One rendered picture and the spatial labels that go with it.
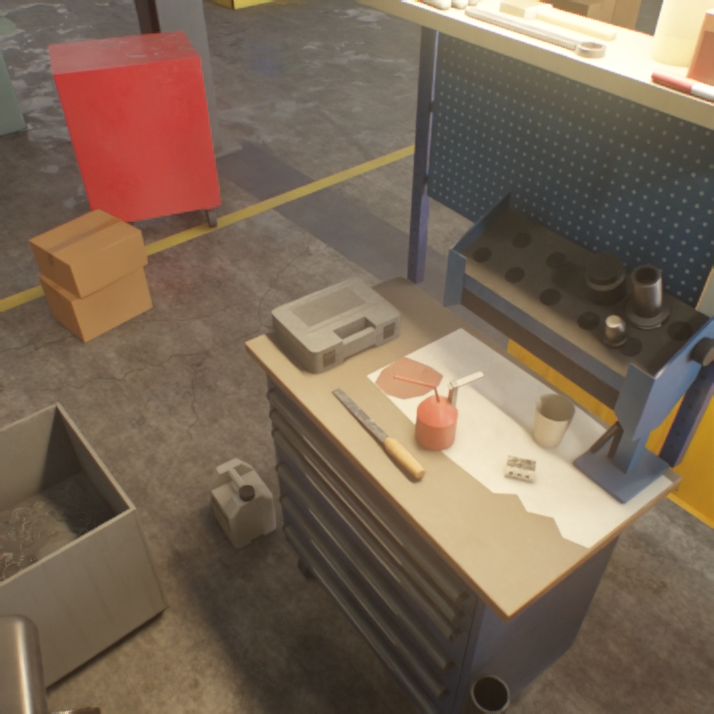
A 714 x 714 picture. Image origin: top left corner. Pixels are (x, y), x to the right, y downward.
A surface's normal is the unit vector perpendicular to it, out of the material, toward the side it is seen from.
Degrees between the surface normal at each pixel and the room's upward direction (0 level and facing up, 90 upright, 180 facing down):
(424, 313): 0
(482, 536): 0
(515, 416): 0
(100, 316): 90
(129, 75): 90
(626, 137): 90
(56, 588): 90
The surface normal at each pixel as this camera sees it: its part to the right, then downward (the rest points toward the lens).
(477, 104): -0.80, 0.39
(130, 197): 0.36, 0.61
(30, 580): 0.64, 0.50
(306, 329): 0.00, -0.76
